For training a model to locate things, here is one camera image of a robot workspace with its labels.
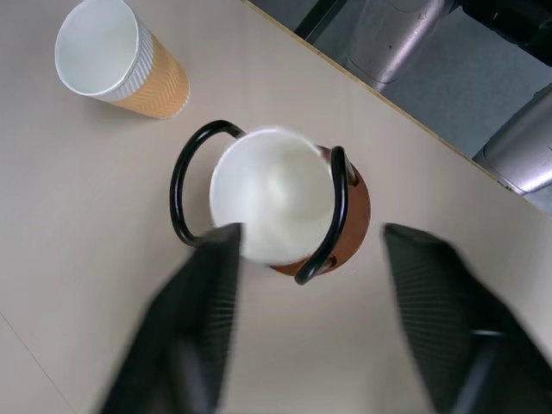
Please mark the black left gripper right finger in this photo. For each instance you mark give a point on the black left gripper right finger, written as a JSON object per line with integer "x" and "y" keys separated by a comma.
{"x": 448, "y": 319}

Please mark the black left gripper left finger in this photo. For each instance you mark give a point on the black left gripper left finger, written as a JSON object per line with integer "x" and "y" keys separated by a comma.
{"x": 190, "y": 328}

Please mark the white paper cup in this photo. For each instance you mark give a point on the white paper cup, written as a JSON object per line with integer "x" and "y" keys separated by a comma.
{"x": 276, "y": 194}

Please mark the orange ribbed paper cup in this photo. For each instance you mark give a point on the orange ribbed paper cup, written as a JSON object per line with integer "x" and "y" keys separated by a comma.
{"x": 125, "y": 60}

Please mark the silver metal chair leg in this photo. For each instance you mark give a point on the silver metal chair leg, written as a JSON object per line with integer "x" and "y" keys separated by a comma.
{"x": 394, "y": 36}

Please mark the black table leg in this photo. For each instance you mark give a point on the black table leg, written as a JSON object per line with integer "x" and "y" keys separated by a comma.
{"x": 320, "y": 19}

